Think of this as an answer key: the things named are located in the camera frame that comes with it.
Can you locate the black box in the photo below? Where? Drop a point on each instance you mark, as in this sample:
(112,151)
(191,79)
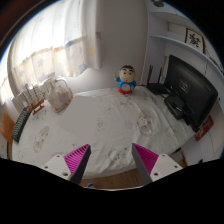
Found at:
(175,106)

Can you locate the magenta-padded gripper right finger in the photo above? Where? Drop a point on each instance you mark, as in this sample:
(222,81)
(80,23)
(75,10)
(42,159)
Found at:
(146,159)

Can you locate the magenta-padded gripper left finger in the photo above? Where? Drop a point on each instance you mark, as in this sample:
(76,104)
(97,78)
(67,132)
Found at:
(76,160)

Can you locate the white wall shelf unit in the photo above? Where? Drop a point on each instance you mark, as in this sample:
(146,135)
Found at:
(180,40)

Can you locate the white cartoon-print tablecloth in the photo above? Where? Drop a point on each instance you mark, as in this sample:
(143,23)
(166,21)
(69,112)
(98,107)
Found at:
(126,133)

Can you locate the black keyboard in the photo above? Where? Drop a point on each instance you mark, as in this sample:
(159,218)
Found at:
(20,126)

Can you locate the wooden model sailing ship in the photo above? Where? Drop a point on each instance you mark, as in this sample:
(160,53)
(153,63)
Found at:
(33,101)

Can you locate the black computer monitor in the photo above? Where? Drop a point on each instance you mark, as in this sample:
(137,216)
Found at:
(191,86)

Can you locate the cartoon boy figurine clock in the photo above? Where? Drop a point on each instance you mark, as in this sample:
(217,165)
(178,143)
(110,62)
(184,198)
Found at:
(126,81)

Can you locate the red packet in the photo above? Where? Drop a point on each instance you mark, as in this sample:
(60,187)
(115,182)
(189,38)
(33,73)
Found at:
(205,128)

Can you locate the white star-print curtain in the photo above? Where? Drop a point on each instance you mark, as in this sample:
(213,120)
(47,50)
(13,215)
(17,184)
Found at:
(60,43)

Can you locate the black router with antennas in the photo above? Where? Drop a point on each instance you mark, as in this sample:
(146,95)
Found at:
(157,88)

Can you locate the orange wooden chair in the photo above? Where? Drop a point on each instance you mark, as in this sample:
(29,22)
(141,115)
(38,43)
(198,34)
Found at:
(6,126)

